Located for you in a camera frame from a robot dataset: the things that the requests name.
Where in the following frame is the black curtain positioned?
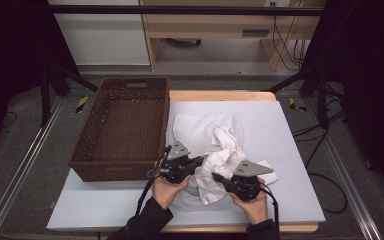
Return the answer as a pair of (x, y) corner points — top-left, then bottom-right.
(299, 0), (384, 201)
(0, 0), (78, 158)

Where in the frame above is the person's left hand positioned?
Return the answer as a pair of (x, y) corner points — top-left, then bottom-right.
(151, 175), (192, 211)

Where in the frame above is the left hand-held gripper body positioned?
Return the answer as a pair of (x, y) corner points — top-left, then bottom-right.
(147, 140), (195, 185)

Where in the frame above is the aluminium floor rail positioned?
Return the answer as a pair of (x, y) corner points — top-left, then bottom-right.
(304, 99), (384, 240)
(0, 96), (64, 240)

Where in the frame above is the left hand-held gripper cable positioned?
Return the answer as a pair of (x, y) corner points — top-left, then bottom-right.
(135, 168), (163, 216)

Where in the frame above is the black floor cable loop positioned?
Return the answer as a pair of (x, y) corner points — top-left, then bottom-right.
(304, 128), (349, 214)

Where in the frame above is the white cloth garment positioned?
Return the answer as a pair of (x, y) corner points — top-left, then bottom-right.
(193, 123), (249, 206)

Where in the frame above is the yellow black tape strip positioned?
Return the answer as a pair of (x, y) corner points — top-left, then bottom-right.
(288, 97), (308, 113)
(75, 96), (89, 114)

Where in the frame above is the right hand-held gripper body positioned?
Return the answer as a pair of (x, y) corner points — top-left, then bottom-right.
(227, 160), (275, 203)

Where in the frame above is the black metal stand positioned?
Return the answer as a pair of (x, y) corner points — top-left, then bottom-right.
(266, 64), (330, 130)
(39, 63), (99, 128)

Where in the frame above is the pale grey table board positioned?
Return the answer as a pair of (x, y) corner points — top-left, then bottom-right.
(46, 100), (327, 232)

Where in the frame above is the white cabinet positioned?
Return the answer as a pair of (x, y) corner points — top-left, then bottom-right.
(48, 0), (151, 67)

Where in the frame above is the white mesh laundry bag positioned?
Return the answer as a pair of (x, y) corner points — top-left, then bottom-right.
(171, 113), (279, 212)

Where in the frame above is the brown wicker basket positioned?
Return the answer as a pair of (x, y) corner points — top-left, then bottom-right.
(68, 76), (171, 183)

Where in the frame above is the person's right hand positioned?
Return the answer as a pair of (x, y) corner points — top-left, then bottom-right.
(229, 177), (270, 226)

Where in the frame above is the right hand-held gripper cable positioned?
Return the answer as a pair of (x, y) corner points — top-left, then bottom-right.
(259, 186), (280, 233)

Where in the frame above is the wooden desk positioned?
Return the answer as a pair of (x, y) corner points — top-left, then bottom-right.
(139, 0), (328, 72)

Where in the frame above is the black metal crossbar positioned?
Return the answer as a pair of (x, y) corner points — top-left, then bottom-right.
(46, 4), (326, 17)

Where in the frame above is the black hanging cable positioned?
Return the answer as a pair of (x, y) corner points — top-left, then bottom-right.
(293, 39), (307, 69)
(272, 14), (301, 72)

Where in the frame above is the hand-held gripper cable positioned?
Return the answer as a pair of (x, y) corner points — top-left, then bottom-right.
(135, 168), (163, 216)
(259, 186), (280, 233)

